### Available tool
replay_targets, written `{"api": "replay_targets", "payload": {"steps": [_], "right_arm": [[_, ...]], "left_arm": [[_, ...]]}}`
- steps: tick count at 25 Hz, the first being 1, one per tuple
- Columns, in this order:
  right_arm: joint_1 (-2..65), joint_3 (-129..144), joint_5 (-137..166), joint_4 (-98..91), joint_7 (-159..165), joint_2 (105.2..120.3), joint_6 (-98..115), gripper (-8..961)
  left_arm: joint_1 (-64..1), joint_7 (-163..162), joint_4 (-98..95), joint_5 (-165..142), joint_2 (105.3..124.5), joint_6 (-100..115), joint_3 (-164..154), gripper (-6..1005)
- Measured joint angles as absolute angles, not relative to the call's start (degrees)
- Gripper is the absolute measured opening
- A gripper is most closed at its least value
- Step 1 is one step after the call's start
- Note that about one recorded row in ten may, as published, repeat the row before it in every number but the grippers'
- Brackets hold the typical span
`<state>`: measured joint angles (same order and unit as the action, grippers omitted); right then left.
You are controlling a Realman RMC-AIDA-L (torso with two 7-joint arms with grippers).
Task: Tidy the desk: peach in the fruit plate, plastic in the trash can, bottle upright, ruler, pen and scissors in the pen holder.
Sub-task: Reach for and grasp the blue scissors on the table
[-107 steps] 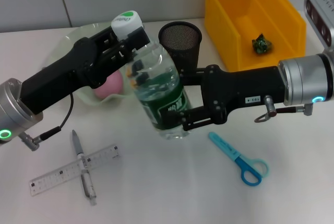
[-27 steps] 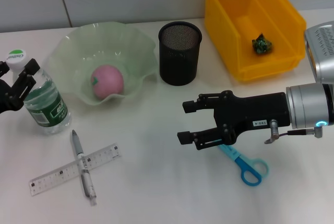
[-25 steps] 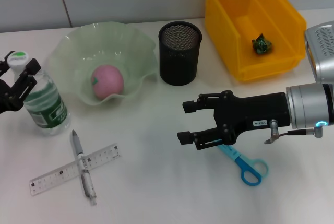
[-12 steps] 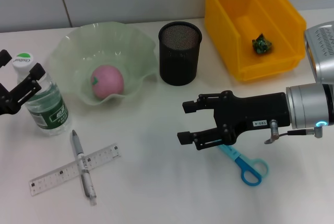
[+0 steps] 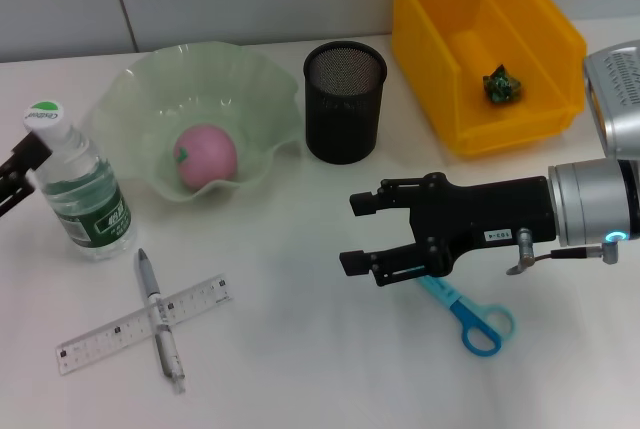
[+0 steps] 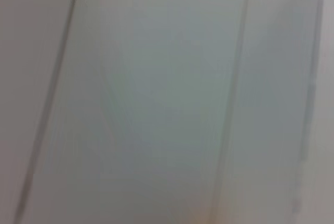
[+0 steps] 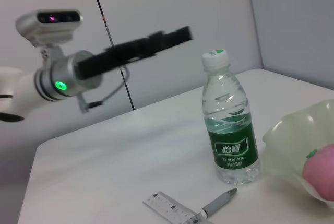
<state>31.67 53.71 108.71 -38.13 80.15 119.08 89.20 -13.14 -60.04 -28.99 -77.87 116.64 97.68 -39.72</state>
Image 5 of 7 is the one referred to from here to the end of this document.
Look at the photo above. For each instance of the green glass fruit plate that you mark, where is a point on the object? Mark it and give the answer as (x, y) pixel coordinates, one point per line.
(150, 94)

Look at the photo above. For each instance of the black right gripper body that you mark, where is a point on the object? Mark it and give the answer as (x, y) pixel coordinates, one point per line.
(485, 214)

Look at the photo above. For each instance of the pink peach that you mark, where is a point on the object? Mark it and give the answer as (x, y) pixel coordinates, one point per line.
(205, 156)

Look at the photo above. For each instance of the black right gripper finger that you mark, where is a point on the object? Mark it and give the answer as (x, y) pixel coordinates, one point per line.
(360, 261)
(365, 201)

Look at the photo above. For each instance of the blue scissors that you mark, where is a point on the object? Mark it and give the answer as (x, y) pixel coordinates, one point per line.
(480, 319)

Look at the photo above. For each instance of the yellow plastic bin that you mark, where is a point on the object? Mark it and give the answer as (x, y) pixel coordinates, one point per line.
(430, 39)

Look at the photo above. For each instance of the clear plastic water bottle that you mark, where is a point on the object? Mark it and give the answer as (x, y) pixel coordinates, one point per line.
(85, 199)

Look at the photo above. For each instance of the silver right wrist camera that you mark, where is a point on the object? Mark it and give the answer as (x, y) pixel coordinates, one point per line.
(617, 99)

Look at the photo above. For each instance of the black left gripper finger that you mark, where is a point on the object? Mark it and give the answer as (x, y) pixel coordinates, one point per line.
(30, 149)

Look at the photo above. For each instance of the black mesh pen holder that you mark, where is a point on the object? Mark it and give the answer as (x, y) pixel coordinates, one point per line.
(345, 114)

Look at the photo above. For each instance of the grey pen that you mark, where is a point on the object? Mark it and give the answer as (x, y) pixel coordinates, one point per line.
(150, 284)

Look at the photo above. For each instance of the transparent plastic ruler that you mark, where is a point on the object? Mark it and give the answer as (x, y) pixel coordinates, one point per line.
(100, 344)

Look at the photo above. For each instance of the green plastic wrapper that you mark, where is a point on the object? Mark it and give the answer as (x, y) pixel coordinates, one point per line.
(502, 84)

